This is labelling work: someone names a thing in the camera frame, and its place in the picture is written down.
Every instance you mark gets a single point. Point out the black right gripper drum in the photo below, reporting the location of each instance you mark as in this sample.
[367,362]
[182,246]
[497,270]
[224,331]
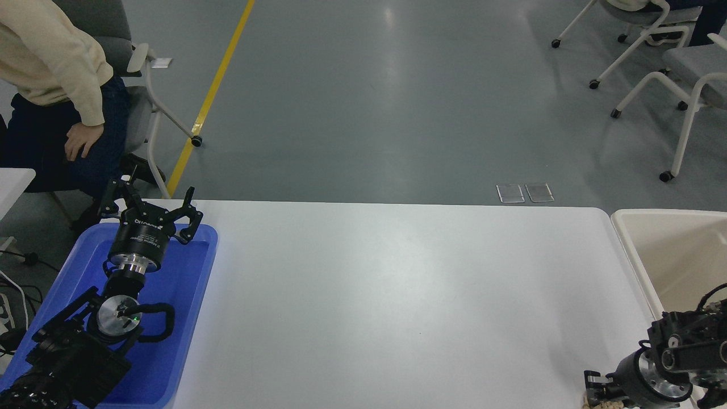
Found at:
[629,380]

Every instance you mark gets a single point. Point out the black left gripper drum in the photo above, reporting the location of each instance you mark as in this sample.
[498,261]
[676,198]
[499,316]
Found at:
[139,237]

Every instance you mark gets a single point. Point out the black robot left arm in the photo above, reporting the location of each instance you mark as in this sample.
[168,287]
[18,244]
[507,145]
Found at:
[68,358]

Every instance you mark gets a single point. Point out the person's left forearm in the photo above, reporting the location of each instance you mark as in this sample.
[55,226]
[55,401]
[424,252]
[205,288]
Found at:
[85,94]

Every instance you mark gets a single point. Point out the person's left hand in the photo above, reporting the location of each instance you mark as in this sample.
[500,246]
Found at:
[84,139]

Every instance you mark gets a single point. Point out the blue plastic tray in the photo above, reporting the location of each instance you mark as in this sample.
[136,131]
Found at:
[182,295]

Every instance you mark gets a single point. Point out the grey chair with armrest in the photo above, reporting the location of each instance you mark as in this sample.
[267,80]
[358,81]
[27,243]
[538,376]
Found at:
[136,113]

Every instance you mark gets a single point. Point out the small white side table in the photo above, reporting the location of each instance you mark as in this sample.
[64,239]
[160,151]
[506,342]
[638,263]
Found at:
[14,184]

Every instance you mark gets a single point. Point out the large pale plastic bin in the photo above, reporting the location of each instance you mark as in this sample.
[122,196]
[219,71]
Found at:
[664,255]

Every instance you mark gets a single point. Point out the white paper scrap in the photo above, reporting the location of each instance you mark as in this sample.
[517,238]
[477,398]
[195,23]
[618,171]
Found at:
[162,62]

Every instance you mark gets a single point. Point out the black patterned floor object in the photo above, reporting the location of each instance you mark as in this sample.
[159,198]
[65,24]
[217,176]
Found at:
[8,321]

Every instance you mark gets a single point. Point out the clear floor plate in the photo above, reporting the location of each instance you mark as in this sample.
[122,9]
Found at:
[539,192]
[510,193]

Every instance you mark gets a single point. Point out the grey chair white frame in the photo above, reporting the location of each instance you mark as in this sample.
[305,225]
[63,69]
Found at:
[642,17]
[693,62]

